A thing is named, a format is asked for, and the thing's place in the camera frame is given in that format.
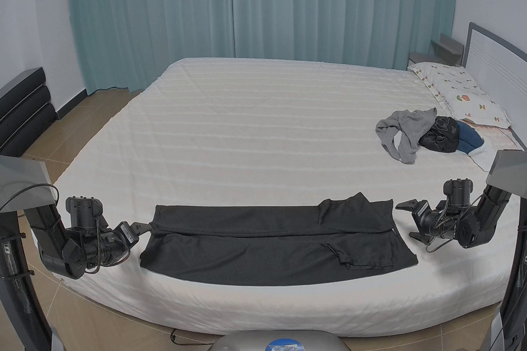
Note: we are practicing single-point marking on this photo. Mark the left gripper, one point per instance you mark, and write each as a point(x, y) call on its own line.
point(128, 235)

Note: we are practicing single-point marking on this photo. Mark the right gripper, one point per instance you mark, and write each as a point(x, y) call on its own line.
point(428, 224)

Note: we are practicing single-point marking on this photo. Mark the black T-shirt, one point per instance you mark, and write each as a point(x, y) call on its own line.
point(267, 242)

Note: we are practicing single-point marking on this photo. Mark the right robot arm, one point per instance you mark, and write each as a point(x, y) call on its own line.
point(481, 217)

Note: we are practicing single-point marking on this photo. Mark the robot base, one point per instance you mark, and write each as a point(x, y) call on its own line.
point(280, 341)

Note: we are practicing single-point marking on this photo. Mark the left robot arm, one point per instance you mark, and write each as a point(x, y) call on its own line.
point(45, 230)

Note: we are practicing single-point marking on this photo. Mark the shiny black garment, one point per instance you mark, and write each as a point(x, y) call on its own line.
point(442, 133)

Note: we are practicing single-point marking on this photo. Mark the grey garment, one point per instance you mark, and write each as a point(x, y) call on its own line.
point(405, 127)

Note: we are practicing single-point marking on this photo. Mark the white garment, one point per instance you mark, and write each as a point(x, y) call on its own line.
point(483, 154)

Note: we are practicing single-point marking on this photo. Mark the dark blue garment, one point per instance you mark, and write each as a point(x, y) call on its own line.
point(469, 139)

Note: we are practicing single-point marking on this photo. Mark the white printed pillow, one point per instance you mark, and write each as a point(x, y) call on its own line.
point(461, 92)

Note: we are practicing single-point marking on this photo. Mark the black chest of drawers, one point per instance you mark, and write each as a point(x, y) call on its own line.
point(22, 106)

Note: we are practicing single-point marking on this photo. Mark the grey bedside table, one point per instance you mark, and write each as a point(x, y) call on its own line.
point(446, 49)

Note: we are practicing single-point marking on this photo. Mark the bed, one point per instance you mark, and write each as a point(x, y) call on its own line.
point(267, 115)

